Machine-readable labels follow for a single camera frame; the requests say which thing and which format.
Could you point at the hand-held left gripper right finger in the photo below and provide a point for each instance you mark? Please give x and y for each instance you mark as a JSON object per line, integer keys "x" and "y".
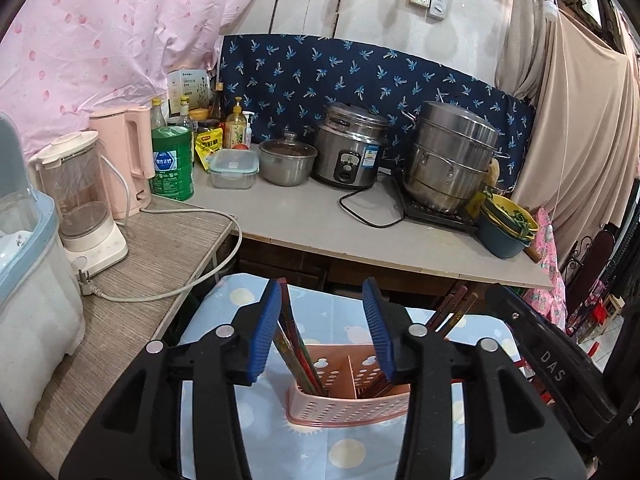
{"x": 380, "y": 335}

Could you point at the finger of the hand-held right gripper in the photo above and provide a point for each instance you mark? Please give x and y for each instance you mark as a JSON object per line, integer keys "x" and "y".
{"x": 510, "y": 310}

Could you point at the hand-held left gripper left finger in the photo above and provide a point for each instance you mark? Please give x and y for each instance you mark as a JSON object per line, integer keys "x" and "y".
{"x": 262, "y": 340}

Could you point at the group of assorted chopsticks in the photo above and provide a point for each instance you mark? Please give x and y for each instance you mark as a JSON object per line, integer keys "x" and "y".
{"x": 300, "y": 355}

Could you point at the pink perforated plastic basket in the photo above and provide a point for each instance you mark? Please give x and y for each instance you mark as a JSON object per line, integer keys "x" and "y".
{"x": 330, "y": 410}

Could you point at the blue printed tablecloth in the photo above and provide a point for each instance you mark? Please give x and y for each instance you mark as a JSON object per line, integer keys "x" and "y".
{"x": 330, "y": 315}

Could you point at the pink floral cloth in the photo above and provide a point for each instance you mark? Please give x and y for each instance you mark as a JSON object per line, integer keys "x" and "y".
{"x": 547, "y": 270}

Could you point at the blue plastic bowl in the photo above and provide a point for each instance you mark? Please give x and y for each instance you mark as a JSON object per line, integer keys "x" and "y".
{"x": 500, "y": 245}

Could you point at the red plastic stool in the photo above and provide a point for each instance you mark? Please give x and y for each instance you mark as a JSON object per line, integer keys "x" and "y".
{"x": 602, "y": 315}

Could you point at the black metal chair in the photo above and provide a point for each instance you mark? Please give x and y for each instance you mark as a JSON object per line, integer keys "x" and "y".
{"x": 597, "y": 270}

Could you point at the yellow plastic bowl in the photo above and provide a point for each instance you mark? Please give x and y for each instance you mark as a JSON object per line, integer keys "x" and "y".
{"x": 500, "y": 210}

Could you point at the black induction cooktop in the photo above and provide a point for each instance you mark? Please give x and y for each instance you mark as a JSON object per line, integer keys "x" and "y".
{"x": 435, "y": 217}

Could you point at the grey counter board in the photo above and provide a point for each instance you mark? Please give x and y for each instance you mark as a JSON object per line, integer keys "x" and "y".
{"x": 300, "y": 220}

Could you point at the grey woodgrain side table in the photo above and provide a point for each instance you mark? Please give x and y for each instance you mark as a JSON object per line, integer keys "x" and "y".
{"x": 160, "y": 255}

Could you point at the tan root vegetable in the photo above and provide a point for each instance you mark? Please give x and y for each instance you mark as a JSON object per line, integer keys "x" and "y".
{"x": 494, "y": 172}

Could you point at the stainless steel steamer pot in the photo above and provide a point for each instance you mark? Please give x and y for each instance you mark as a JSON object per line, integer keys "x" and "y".
{"x": 450, "y": 155}

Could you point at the glass food container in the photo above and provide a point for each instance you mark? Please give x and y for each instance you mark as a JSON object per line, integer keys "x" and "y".
{"x": 234, "y": 170}

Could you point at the steel pot with glass lid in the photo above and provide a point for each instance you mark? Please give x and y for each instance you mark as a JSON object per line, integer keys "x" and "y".
{"x": 287, "y": 162}

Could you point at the stainless steel rice cooker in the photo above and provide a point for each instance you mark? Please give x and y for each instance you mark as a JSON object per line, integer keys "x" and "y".
{"x": 350, "y": 145}

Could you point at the green detergent bottle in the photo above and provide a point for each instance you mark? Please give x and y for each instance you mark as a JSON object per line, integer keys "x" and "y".
{"x": 172, "y": 165}

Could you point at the yellow snack packet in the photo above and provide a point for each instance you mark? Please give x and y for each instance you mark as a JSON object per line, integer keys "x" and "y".
{"x": 209, "y": 150}

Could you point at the beige hanging cloth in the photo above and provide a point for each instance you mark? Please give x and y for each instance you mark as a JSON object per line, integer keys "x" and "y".
{"x": 580, "y": 125}

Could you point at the white pump bottle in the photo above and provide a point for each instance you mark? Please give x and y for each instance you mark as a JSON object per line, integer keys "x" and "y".
{"x": 248, "y": 132}

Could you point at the yellow soap pump bottle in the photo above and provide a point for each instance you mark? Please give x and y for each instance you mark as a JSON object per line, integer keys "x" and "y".
{"x": 235, "y": 127}

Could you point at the white blender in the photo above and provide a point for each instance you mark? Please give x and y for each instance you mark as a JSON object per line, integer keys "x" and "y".
{"x": 82, "y": 200}

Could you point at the pink electric kettle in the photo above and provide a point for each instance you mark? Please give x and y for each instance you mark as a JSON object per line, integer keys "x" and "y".
{"x": 117, "y": 160}

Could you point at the clear bottle yellow cap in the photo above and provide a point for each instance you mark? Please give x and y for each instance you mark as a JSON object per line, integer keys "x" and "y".
{"x": 185, "y": 117}
{"x": 158, "y": 117}

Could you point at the white dish box blue lid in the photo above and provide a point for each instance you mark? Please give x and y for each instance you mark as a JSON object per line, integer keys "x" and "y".
{"x": 30, "y": 300}

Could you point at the dark sauce bottle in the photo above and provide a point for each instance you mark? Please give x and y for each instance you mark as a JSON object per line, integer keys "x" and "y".
{"x": 216, "y": 107}

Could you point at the white carton box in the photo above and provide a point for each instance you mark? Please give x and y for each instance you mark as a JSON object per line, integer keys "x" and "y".
{"x": 187, "y": 90}

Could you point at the navy printed cloth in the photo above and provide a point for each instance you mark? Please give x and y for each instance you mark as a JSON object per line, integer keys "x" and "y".
{"x": 310, "y": 75}

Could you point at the white hanging lamp socket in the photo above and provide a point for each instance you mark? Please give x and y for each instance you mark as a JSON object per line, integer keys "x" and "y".
{"x": 550, "y": 7}

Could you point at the pink dotted curtain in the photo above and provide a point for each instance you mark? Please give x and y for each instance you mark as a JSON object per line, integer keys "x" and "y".
{"x": 115, "y": 35}

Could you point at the white wall switch box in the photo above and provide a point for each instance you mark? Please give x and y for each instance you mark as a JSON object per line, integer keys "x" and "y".
{"x": 438, "y": 7}

